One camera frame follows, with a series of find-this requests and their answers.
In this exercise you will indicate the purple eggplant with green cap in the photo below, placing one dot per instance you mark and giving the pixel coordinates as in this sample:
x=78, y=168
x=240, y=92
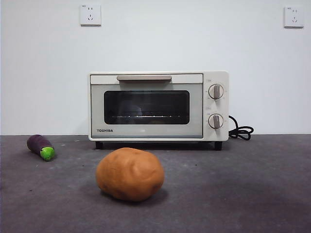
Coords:
x=36, y=144

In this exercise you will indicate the brown potato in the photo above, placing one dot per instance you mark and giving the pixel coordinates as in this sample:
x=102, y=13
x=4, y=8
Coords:
x=130, y=174

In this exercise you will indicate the white wall socket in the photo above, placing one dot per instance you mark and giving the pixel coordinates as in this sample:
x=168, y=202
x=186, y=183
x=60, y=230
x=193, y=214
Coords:
x=293, y=17
x=90, y=15

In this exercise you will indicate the white Toshiba toaster oven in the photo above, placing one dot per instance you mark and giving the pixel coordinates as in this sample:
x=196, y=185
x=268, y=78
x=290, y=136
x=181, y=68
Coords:
x=216, y=106

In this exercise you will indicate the beige oven knob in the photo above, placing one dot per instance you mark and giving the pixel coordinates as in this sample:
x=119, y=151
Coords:
x=215, y=121
x=216, y=91

